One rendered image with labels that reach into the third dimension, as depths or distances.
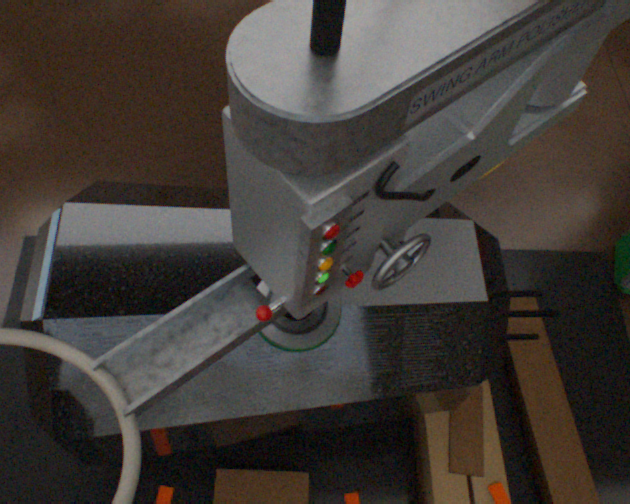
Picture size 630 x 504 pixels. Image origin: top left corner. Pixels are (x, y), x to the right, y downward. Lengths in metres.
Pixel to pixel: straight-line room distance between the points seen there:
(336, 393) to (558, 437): 1.00
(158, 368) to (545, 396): 1.57
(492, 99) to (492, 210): 1.70
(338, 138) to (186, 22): 2.69
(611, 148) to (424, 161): 2.25
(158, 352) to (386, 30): 0.75
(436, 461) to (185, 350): 1.12
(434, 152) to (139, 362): 0.68
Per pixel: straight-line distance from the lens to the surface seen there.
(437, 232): 1.75
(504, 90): 1.20
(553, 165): 3.14
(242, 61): 0.83
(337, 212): 0.91
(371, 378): 1.70
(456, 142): 1.19
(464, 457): 2.19
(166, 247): 1.68
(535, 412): 2.44
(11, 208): 2.89
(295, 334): 1.50
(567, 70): 1.44
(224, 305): 1.32
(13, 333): 1.30
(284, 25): 0.88
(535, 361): 2.51
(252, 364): 1.64
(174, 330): 1.30
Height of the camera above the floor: 2.27
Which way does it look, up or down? 61 degrees down
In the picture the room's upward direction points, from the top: 8 degrees clockwise
